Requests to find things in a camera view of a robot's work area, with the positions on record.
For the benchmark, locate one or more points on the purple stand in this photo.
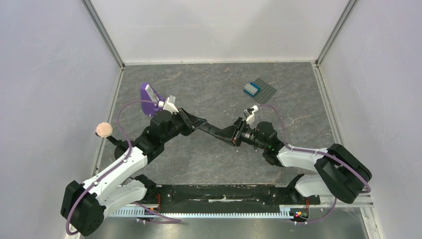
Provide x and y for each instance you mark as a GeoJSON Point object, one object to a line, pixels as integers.
{"type": "Point", "coordinates": [149, 107]}

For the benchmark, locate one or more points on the white comb cable duct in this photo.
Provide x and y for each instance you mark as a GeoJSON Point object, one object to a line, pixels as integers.
{"type": "Point", "coordinates": [139, 212]}

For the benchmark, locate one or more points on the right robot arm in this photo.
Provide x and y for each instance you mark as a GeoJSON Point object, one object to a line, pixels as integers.
{"type": "Point", "coordinates": [336, 170]}

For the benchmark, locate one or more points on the aluminium frame rail left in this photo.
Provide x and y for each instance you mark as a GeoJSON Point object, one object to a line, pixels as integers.
{"type": "Point", "coordinates": [110, 46]}

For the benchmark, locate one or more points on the aluminium frame rail right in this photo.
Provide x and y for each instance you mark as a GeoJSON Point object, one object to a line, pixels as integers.
{"type": "Point", "coordinates": [368, 212]}

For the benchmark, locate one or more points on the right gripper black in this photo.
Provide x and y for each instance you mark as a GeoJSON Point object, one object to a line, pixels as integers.
{"type": "Point", "coordinates": [237, 132]}

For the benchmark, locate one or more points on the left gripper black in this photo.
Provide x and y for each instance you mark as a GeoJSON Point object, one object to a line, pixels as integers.
{"type": "Point", "coordinates": [190, 121]}

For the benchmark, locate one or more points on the blue lego brick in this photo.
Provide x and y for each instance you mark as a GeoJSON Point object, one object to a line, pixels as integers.
{"type": "Point", "coordinates": [256, 87]}

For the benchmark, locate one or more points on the white device in stand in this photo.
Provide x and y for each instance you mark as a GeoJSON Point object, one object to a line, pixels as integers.
{"type": "Point", "coordinates": [151, 94]}

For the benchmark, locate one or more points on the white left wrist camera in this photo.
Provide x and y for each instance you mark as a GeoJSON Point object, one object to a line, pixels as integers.
{"type": "Point", "coordinates": [168, 105]}

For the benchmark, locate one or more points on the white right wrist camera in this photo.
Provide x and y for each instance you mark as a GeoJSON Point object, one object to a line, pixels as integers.
{"type": "Point", "coordinates": [249, 114]}

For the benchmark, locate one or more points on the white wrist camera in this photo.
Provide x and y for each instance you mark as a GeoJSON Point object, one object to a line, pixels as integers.
{"type": "Point", "coordinates": [249, 114]}
{"type": "Point", "coordinates": [168, 105]}

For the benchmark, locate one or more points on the black remote control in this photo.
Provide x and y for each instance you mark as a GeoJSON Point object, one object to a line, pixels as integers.
{"type": "Point", "coordinates": [207, 128]}

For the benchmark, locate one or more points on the pink round knob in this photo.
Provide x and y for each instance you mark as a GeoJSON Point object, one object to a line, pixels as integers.
{"type": "Point", "coordinates": [104, 130]}

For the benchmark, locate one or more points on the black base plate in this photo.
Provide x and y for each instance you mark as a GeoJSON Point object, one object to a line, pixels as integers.
{"type": "Point", "coordinates": [224, 198]}

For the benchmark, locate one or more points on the grey lego baseplate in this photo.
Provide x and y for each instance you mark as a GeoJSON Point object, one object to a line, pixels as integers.
{"type": "Point", "coordinates": [266, 92]}

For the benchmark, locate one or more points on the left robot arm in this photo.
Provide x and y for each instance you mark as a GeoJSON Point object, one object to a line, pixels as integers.
{"type": "Point", "coordinates": [86, 205]}

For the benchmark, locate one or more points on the light grey lego brick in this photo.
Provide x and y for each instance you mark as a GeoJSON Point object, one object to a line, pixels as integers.
{"type": "Point", "coordinates": [250, 89]}

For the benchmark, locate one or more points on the aluminium frame rail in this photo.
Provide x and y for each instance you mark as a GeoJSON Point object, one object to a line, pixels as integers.
{"type": "Point", "coordinates": [110, 46]}
{"type": "Point", "coordinates": [368, 212]}

